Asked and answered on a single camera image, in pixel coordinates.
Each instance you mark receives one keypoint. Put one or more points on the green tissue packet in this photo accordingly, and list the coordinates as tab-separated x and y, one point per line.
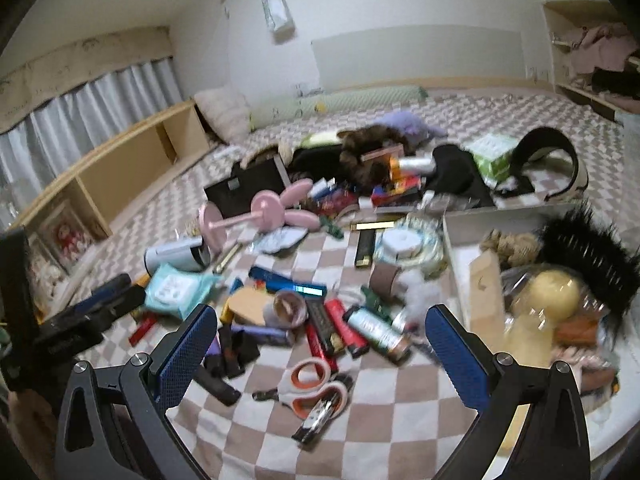
492	157

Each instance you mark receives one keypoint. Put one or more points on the framed picture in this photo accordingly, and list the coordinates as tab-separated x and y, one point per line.
65	235

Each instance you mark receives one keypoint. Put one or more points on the cardboard piece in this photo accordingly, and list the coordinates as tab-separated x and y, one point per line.
485	285

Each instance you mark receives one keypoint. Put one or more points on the green metal can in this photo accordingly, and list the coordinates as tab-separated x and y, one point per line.
375	332

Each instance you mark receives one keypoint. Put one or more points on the white cylindrical device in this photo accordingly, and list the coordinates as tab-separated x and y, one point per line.
175	255

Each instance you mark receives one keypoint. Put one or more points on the teal wet wipes packet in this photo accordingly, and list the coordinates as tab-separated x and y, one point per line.
177	292

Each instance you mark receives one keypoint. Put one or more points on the blue metallic bar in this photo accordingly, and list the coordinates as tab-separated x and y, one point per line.
290	284

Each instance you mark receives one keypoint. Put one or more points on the pink clothes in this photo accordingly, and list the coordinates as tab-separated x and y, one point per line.
595	45

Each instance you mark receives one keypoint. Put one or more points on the black red snack bar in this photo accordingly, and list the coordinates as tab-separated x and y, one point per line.
322	327

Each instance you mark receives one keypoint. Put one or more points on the black white headband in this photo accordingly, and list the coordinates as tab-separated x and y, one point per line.
550	137

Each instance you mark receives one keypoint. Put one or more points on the yellow round ball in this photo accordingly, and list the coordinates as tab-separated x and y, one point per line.
550	292

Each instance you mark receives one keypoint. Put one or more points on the beige sponge pad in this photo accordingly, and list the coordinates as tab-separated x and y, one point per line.
250	305

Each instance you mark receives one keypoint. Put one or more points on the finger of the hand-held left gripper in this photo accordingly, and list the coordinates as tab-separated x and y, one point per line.
125	305
107	292

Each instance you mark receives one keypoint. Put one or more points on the white fluffy pompom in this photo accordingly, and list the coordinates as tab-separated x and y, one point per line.
420	290

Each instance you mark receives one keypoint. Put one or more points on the black pouch bag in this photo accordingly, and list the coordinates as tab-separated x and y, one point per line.
245	185

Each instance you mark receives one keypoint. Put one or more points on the green bolster pillow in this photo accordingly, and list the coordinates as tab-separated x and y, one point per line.
340	102

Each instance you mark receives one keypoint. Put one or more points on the tortoiseshell hair claw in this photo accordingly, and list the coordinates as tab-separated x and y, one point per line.
365	152

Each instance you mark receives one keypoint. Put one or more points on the clear wall pouch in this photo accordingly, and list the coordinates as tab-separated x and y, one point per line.
276	7

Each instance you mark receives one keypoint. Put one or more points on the brown plush toy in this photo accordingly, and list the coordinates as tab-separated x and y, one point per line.
510	246

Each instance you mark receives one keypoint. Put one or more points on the white storage box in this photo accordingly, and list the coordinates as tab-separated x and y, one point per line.
505	217

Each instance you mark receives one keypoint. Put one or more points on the beige tape roll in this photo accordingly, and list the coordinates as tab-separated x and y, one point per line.
290	307

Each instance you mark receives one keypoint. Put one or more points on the silver orange spray can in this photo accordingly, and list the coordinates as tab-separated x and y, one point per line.
415	165

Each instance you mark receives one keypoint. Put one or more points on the white fluffy pillow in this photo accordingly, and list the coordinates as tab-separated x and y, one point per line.
225	110

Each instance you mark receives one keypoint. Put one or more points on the brown tape roll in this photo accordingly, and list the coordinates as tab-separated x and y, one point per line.
384	280

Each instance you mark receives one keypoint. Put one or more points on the pink bunny stand mirror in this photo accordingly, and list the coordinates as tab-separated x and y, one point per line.
265	207

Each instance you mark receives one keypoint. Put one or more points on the clear tape roll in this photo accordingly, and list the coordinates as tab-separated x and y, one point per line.
407	242

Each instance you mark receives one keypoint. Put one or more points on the red flat box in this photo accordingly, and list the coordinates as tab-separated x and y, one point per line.
397	192

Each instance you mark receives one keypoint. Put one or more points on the red lipstick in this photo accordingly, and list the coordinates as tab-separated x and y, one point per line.
142	332

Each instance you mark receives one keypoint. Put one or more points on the grey curtain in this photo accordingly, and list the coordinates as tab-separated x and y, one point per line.
90	105

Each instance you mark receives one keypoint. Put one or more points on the wooden low shelf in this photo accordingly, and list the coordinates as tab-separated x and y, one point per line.
125	165

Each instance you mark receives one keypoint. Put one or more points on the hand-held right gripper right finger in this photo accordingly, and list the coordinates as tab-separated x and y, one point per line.
456	355

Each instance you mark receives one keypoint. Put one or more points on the black fur piece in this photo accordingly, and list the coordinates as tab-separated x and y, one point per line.
590	255

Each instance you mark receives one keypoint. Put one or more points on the orange white scissors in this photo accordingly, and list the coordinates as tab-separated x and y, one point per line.
305	380

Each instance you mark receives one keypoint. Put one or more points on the purple plush toy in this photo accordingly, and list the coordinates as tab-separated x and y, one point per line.
407	125

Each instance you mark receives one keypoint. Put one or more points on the red lighter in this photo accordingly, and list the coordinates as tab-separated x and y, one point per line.
345	327

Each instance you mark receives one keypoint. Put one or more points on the black gold lighter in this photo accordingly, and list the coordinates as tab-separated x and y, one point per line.
365	247

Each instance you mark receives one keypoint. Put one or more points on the wooden open wardrobe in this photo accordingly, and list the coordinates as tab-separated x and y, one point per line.
555	45

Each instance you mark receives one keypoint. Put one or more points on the purple tube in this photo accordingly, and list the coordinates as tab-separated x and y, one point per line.
262	334

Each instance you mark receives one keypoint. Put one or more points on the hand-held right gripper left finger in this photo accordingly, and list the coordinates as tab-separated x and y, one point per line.
184	355

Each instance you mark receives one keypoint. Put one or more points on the white wall panel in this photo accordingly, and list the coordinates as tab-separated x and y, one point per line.
420	57

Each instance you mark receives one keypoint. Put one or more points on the black cloth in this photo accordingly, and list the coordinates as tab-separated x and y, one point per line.
457	175

